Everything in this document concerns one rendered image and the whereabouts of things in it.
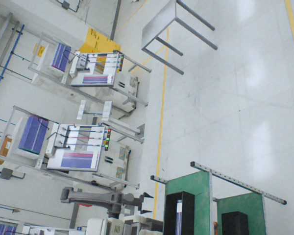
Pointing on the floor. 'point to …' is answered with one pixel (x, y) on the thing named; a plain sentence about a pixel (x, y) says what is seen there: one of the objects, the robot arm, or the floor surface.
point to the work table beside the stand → (162, 23)
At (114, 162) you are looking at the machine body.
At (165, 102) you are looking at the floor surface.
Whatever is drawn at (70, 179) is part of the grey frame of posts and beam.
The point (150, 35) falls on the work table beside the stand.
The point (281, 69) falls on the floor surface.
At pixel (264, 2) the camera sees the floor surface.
